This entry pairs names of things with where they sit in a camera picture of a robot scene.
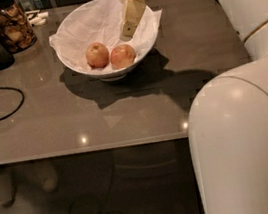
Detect white paper liner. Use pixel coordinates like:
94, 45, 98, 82
42, 0, 171, 79

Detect red apple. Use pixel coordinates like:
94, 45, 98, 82
110, 44, 136, 69
85, 42, 110, 68

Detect small white objects on table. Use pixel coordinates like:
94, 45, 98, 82
28, 12, 49, 27

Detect white ceramic bowl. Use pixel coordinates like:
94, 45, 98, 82
47, 0, 165, 90

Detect glass jar of dried slices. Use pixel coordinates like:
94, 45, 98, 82
0, 0, 37, 53

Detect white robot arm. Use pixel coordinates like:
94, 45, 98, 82
188, 0, 268, 214

